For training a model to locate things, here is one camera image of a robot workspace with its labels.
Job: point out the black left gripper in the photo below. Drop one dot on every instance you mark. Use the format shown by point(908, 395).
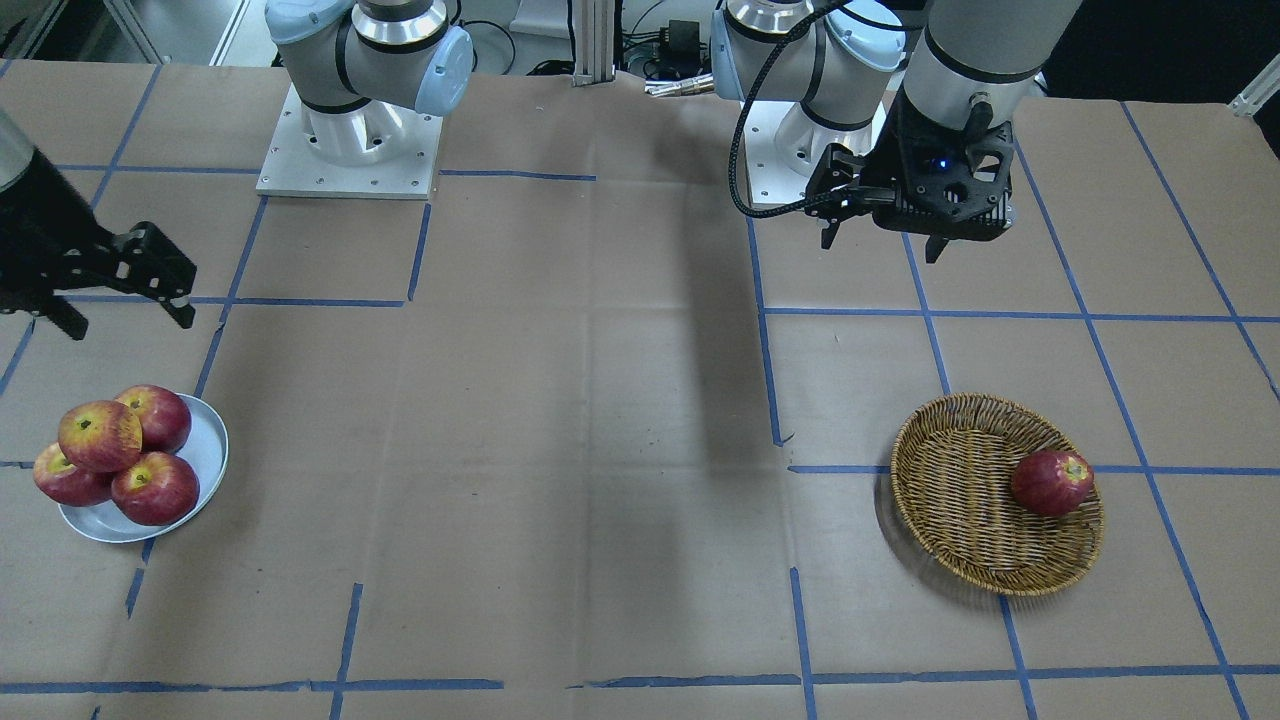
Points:
point(893, 160)

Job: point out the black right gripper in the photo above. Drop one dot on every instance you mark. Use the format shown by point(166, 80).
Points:
point(42, 232)

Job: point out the red yellow apple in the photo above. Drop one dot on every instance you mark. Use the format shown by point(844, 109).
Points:
point(101, 435)

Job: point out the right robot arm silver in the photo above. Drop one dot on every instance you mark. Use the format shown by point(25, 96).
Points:
point(371, 82)

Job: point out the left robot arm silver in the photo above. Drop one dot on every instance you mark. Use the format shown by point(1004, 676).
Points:
point(849, 110)

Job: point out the red apple plate back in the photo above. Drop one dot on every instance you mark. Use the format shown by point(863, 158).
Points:
point(164, 416)

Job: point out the red apple plate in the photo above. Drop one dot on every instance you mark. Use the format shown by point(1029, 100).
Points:
point(65, 483)
point(156, 491)
point(164, 416)

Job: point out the light blue plate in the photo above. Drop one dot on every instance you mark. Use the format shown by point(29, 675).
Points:
point(206, 450)

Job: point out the red apple plate front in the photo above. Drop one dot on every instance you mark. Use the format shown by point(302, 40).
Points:
point(156, 491)

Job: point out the woven wicker basket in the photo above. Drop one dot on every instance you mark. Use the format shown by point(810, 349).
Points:
point(951, 473)

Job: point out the dark red apple in basket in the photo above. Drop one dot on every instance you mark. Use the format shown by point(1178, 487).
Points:
point(1052, 483)

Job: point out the black power adapter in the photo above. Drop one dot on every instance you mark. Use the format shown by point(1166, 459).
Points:
point(680, 46)

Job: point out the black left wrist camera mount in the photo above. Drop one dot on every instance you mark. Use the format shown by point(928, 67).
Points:
point(951, 183)

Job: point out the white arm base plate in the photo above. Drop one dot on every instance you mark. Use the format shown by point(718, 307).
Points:
point(782, 144)
point(378, 151)

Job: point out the aluminium frame post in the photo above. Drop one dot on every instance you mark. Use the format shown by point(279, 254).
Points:
point(593, 36)

